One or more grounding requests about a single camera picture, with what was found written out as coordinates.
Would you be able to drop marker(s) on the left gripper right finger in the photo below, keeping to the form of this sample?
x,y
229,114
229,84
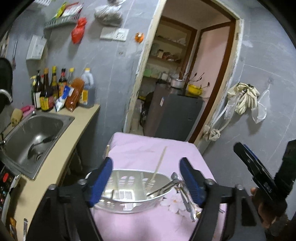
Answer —
x,y
241,219

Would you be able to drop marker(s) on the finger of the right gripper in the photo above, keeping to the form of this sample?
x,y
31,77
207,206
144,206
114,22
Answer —
x,y
259,173

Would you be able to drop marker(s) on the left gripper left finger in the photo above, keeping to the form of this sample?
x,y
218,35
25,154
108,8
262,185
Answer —
x,y
64,210

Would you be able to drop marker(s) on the steel spoon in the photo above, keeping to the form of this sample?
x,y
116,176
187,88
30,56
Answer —
x,y
186,196

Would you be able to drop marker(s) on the wooden chopstick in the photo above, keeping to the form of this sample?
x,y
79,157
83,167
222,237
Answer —
x,y
151,181
117,184

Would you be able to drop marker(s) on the person's right hand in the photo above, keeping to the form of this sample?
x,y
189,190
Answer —
x,y
260,201

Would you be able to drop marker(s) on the white plastic utensil caddy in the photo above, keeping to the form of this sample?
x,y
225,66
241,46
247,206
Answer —
x,y
132,191

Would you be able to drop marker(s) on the clear hanging plastic bag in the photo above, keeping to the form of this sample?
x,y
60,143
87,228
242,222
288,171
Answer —
x,y
259,113

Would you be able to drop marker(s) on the induction cooker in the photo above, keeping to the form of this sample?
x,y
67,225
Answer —
x,y
8,181

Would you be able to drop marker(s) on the black sink brush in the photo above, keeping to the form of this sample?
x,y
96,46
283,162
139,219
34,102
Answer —
x,y
44,141

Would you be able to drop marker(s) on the stainless steel sink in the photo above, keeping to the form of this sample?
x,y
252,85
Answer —
x,y
32,129

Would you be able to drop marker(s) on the grey refrigerator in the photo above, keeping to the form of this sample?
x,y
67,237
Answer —
x,y
171,114

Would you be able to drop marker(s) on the yellow pot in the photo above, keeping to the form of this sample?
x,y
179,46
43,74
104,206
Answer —
x,y
193,90

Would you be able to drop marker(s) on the loofah sponge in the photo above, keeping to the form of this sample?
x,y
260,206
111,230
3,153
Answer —
x,y
16,117

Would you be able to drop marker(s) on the steel pot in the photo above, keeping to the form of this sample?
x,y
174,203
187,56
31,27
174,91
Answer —
x,y
177,83

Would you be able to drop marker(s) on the dark soy sauce bottle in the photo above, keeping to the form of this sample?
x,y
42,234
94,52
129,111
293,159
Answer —
x,y
46,96

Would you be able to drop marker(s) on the large oil jug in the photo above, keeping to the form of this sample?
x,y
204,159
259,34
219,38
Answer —
x,y
87,97

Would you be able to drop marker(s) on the blue white packet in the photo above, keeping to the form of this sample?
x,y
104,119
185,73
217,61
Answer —
x,y
59,104

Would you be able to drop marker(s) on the dark vinegar bottle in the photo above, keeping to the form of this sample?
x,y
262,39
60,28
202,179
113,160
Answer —
x,y
38,88

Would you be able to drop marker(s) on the orange spice bag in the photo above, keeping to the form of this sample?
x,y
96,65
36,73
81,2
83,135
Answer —
x,y
76,89

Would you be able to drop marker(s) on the red cap sauce bottle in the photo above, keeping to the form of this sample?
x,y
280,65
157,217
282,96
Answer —
x,y
62,82

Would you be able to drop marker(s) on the chrome faucet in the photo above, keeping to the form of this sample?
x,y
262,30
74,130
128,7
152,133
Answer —
x,y
7,94

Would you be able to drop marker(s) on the black wok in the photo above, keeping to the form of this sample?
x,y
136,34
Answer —
x,y
6,80

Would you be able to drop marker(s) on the red plastic bag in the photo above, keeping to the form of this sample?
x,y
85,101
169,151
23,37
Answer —
x,y
78,32

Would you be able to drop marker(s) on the clear bag of dried goods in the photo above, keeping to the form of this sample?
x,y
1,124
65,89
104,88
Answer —
x,y
110,14

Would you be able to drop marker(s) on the orange wall hook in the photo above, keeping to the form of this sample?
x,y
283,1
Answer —
x,y
139,37

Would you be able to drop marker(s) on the white wall box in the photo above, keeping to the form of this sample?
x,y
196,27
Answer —
x,y
36,48

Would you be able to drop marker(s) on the white wall socket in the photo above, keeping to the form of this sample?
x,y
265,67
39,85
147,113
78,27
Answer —
x,y
114,34

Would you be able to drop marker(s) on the grey wall shelf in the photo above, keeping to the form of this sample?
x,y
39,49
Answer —
x,y
62,21

